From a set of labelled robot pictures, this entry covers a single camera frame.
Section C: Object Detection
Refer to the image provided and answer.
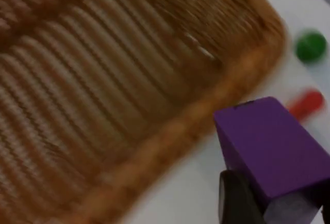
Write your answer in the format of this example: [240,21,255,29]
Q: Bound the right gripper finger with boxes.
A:
[218,169,267,224]

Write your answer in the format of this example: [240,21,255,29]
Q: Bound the purple triangular block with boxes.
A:
[212,96,330,224]

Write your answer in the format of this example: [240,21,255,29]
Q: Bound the red cylinder block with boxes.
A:
[286,89,324,119]

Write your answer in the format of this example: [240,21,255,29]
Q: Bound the pale brown wicker basket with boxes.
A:
[0,0,287,224]

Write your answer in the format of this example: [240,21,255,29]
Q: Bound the green ball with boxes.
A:
[295,28,327,64]

